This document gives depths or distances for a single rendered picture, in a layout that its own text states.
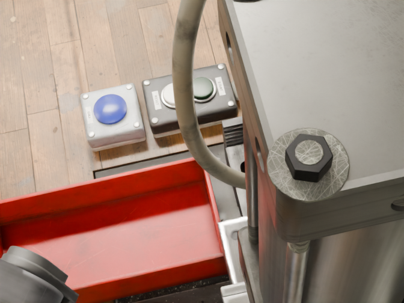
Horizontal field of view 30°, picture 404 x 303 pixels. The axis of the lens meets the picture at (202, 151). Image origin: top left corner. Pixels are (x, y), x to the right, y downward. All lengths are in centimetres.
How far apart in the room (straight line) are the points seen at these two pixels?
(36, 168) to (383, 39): 73
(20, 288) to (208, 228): 41
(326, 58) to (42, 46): 81
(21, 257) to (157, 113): 44
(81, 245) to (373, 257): 61
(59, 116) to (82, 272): 21
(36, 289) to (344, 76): 29
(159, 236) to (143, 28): 29
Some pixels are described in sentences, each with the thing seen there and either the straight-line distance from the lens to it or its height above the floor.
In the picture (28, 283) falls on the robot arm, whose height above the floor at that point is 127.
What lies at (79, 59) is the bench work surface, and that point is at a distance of 99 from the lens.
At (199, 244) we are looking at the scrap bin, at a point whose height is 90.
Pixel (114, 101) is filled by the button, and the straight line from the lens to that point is 90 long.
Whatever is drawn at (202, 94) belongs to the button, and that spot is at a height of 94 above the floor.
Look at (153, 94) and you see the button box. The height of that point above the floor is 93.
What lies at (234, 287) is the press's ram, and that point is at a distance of 54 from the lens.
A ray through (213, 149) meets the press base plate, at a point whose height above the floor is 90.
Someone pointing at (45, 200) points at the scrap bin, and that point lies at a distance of 85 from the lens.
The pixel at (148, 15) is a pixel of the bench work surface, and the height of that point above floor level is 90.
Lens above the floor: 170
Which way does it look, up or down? 62 degrees down
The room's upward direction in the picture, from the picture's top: 9 degrees counter-clockwise
